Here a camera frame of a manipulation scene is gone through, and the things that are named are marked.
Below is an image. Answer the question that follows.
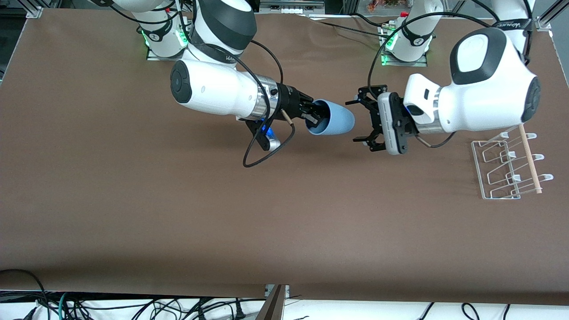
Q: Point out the blue plastic cup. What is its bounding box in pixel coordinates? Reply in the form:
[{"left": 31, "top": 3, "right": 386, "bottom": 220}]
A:
[{"left": 305, "top": 99, "right": 356, "bottom": 136}]

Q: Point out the wooden rack dowel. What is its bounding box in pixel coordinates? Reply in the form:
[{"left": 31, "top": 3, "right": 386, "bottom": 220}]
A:
[{"left": 518, "top": 125, "right": 543, "bottom": 195}]

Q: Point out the brown table cover sheet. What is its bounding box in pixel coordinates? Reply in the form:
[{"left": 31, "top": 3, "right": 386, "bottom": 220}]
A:
[{"left": 0, "top": 9, "right": 569, "bottom": 307}]

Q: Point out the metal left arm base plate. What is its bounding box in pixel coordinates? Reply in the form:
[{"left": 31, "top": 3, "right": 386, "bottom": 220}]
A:
[{"left": 379, "top": 22, "right": 429, "bottom": 68}]

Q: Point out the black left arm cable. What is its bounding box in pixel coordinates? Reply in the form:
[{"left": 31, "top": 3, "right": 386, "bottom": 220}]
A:
[{"left": 367, "top": 12, "right": 534, "bottom": 148}]

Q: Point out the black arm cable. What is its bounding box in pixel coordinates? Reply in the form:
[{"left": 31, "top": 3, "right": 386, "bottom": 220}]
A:
[
  {"left": 367, "top": 12, "right": 534, "bottom": 148},
  {"left": 89, "top": 0, "right": 297, "bottom": 168}
]

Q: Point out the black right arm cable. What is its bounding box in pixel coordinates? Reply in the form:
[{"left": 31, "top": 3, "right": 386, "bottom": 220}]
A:
[{"left": 89, "top": 0, "right": 297, "bottom": 168}]

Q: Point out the black cable on table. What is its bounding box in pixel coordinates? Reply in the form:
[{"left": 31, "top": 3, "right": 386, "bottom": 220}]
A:
[{"left": 307, "top": 12, "right": 394, "bottom": 40}]

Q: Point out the white wire cup rack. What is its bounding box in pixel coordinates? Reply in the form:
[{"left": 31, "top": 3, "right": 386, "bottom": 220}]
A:
[{"left": 471, "top": 126, "right": 554, "bottom": 200}]

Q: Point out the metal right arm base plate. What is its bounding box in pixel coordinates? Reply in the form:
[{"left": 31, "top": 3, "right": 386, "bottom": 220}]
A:
[{"left": 146, "top": 40, "right": 187, "bottom": 61}]

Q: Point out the aluminium frame post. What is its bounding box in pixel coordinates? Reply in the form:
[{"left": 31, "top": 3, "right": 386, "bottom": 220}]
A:
[{"left": 256, "top": 284, "right": 290, "bottom": 320}]

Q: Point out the black floor cable bundle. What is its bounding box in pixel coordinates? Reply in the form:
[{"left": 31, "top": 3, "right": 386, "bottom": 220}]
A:
[{"left": 67, "top": 297, "right": 267, "bottom": 320}]

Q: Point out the green floor cable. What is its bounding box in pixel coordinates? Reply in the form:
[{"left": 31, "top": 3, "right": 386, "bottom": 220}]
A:
[{"left": 57, "top": 291, "right": 72, "bottom": 320}]

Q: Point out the thick black floor cable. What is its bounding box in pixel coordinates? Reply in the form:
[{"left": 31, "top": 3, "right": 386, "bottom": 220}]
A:
[{"left": 0, "top": 268, "right": 50, "bottom": 320}]

